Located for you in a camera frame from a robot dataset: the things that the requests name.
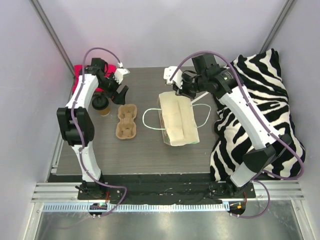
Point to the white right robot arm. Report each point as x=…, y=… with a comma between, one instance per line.
x=215, y=75

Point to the tan cloth lump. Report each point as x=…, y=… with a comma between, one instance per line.
x=126, y=128

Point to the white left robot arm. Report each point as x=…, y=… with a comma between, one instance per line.
x=76, y=126

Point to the aluminium frame rail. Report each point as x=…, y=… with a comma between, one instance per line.
x=63, y=197

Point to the brown paper coffee cup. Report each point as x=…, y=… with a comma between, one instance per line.
x=105, y=111

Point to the white paper strip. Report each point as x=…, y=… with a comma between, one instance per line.
x=199, y=97

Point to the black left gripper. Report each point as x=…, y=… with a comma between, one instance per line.
x=117, y=91

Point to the zebra striped blanket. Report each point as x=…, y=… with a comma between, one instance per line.
x=262, y=76

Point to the printed paper gift bag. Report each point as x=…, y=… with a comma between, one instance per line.
x=177, y=120

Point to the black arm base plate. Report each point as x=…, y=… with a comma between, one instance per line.
x=168, y=189

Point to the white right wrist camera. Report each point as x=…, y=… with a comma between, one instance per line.
x=172, y=76

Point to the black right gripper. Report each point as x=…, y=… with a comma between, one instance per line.
x=182, y=89

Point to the black plastic cup lid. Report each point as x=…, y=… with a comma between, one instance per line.
x=100, y=103

